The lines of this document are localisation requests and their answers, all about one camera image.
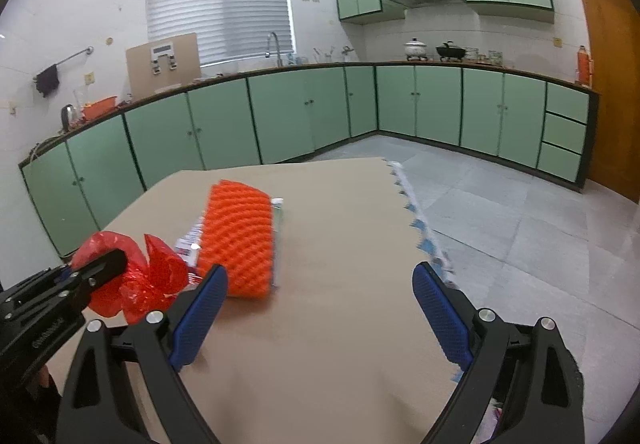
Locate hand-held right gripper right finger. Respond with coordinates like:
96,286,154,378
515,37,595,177
411,261,586,444

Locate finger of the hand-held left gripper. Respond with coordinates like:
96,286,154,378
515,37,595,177
0,249,130,325

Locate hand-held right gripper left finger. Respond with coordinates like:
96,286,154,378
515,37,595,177
56,264,230,444

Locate red plastic bag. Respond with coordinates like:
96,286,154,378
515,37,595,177
70,231,190,325

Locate small labelled carton box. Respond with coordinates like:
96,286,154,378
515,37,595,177
175,196,285,289

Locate orange foam net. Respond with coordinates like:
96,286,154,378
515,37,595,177
196,180,275,301

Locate blue white scalloped tablecloth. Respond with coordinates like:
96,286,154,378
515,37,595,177
385,160,463,385

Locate orange plastic basket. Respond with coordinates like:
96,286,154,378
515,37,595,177
81,96,119,121

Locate dark cloth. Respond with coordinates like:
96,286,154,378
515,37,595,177
34,64,61,98

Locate green base cabinets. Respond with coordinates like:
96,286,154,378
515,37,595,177
19,62,600,259

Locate black wok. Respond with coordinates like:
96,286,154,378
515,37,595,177
435,41,468,62

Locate steel kitchen faucet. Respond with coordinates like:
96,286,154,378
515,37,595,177
265,31,283,68

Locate white window blind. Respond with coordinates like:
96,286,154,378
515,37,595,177
146,0,295,69

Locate wooden door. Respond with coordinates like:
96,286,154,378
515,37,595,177
571,0,640,205

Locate orange thermos flask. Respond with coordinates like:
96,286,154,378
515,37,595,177
576,45,593,85

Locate steel towel rail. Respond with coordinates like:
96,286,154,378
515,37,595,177
34,45,95,79

